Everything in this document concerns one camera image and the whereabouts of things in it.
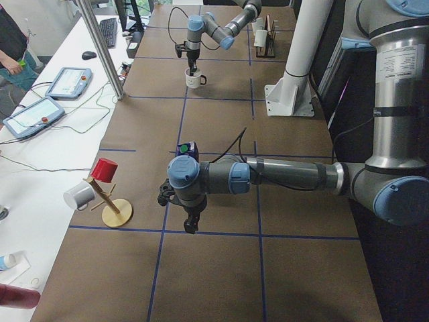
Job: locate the white smiley mug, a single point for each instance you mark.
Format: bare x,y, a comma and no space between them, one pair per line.
195,80

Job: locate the purple milk carton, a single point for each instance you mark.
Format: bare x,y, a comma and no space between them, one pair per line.
188,149

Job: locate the red cup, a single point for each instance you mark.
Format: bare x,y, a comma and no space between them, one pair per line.
104,170

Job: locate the grey white cup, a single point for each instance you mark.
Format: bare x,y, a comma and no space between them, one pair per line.
78,197

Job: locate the long blue tape strip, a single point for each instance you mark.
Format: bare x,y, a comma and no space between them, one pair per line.
182,114

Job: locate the wooden mug tree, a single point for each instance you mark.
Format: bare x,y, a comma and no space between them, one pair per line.
115,212

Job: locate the wooden rack with items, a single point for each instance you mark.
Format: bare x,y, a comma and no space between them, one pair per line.
264,33

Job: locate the black keyboard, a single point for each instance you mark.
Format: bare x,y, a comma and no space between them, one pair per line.
108,28

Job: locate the brown paper table mat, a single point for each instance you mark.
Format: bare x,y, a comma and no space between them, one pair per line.
107,275

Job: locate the black computer mouse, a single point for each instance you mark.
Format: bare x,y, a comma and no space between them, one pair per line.
87,55

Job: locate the crossing blue tape strip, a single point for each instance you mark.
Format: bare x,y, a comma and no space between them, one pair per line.
312,237

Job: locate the far teach pendant tablet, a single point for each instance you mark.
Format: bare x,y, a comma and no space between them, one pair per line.
70,83

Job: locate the teach pendant tablet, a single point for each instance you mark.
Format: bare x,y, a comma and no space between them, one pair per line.
34,118
70,83

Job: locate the near teach pendant tablet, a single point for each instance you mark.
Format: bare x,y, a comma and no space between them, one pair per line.
34,118

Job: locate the person in dark clothes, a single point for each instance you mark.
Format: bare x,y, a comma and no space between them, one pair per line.
17,64

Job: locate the white blue tube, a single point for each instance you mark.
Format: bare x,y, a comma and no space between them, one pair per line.
7,261

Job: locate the dark red bottle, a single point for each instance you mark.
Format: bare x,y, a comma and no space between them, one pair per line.
19,298

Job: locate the aluminium frame post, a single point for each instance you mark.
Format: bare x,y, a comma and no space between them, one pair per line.
101,47

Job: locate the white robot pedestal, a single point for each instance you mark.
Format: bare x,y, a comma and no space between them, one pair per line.
291,95

